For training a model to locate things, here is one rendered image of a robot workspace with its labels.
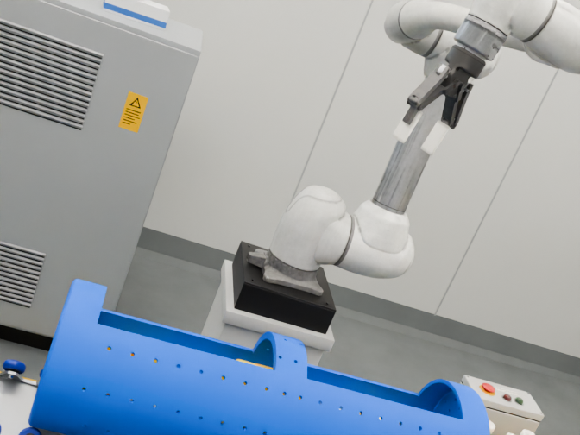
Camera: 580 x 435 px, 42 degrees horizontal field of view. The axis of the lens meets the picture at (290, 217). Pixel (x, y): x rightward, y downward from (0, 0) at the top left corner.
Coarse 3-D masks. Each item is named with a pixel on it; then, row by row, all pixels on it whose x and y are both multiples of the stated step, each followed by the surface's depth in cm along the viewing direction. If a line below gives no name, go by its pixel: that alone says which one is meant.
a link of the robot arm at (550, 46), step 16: (416, 0) 187; (560, 0) 144; (400, 16) 188; (416, 16) 181; (432, 16) 175; (448, 16) 172; (464, 16) 169; (560, 16) 142; (576, 16) 143; (416, 32) 186; (544, 32) 143; (560, 32) 143; (576, 32) 143; (512, 48) 164; (528, 48) 150; (544, 48) 146; (560, 48) 144; (576, 48) 144; (560, 64) 148; (576, 64) 147
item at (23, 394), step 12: (0, 384) 154; (12, 384) 156; (24, 384) 157; (0, 396) 151; (12, 396) 152; (24, 396) 154; (0, 408) 148; (12, 408) 149; (24, 408) 151; (0, 420) 145; (12, 420) 146; (24, 420) 148; (12, 432) 143; (48, 432) 147
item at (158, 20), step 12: (108, 0) 282; (120, 0) 283; (132, 0) 284; (144, 0) 291; (120, 12) 285; (132, 12) 286; (144, 12) 287; (156, 12) 288; (168, 12) 289; (156, 24) 289
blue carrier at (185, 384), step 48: (96, 288) 142; (96, 336) 133; (144, 336) 136; (192, 336) 160; (48, 384) 130; (96, 384) 131; (144, 384) 133; (192, 384) 136; (240, 384) 138; (288, 384) 141; (336, 384) 169; (384, 384) 171; (432, 384) 168; (96, 432) 136; (144, 432) 136; (192, 432) 137; (240, 432) 138; (288, 432) 140; (336, 432) 142; (384, 432) 144; (432, 432) 147; (480, 432) 151
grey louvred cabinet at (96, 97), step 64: (0, 0) 265; (64, 0) 272; (0, 64) 273; (64, 64) 275; (128, 64) 278; (192, 64) 280; (0, 128) 282; (64, 128) 284; (128, 128) 287; (0, 192) 292; (64, 192) 294; (128, 192) 297; (0, 256) 302; (64, 256) 305; (128, 256) 307; (0, 320) 313
